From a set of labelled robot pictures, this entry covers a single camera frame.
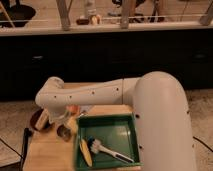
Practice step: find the black table clamp handle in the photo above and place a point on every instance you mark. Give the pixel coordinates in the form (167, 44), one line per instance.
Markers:
(27, 134)

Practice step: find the small metal cup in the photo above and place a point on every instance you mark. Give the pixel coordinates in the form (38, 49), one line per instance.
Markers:
(64, 133)

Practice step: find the beige sponge block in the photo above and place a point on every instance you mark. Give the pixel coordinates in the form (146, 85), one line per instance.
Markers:
(42, 120)

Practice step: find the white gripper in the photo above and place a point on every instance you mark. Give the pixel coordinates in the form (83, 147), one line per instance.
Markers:
(58, 116)

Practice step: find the green plastic tray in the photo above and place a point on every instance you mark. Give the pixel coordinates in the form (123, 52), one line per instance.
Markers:
(116, 132)

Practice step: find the white dish brush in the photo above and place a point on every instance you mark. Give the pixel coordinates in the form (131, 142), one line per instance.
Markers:
(95, 146)

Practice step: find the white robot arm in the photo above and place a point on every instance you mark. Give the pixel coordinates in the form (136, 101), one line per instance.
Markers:
(160, 106)

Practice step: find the dark brown bowl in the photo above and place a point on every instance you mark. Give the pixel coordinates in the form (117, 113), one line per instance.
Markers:
(34, 119)

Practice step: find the wooden board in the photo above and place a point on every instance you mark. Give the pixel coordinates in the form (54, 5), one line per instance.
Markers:
(48, 152)

